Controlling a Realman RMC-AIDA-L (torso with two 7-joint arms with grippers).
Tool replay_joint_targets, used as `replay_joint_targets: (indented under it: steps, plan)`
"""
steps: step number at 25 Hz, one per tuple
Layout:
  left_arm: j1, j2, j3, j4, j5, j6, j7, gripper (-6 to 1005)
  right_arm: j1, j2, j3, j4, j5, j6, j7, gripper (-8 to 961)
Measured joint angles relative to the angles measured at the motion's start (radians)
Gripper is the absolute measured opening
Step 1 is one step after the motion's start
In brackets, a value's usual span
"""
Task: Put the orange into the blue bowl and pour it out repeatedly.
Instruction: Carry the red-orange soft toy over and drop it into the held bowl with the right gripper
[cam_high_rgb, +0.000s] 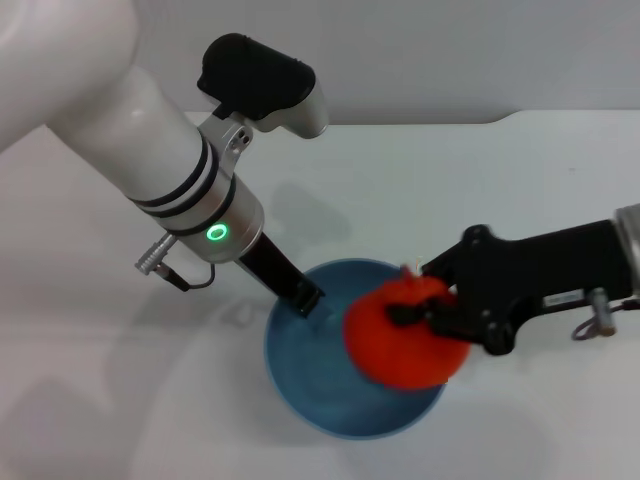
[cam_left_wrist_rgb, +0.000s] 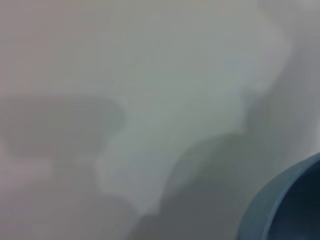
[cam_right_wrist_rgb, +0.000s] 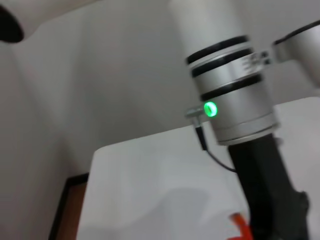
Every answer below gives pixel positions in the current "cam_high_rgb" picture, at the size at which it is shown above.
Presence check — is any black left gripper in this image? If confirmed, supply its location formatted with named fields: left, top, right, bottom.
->
left=238, top=233, right=327, bottom=320

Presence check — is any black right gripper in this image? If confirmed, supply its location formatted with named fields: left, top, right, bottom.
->
left=383, top=218, right=635, bottom=358

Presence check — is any blue bowl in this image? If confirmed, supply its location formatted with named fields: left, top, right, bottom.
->
left=262, top=256, right=449, bottom=441

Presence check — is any orange fruit with stem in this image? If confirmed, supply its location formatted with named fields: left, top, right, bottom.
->
left=341, top=266, right=473, bottom=392

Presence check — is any left arm cable with plug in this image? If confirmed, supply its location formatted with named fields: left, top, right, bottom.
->
left=133, top=237, right=217, bottom=293

